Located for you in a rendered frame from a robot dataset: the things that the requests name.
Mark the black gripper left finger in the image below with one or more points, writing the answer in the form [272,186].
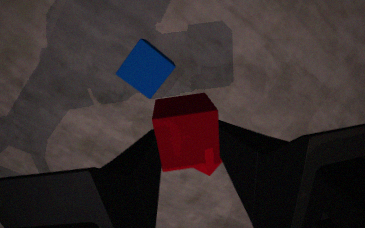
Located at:
[122,194]

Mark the dark red cube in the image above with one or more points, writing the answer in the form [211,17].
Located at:
[187,131]
[208,169]

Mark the blue cube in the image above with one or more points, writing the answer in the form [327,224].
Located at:
[145,68]

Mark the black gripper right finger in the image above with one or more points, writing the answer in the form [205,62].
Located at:
[274,177]

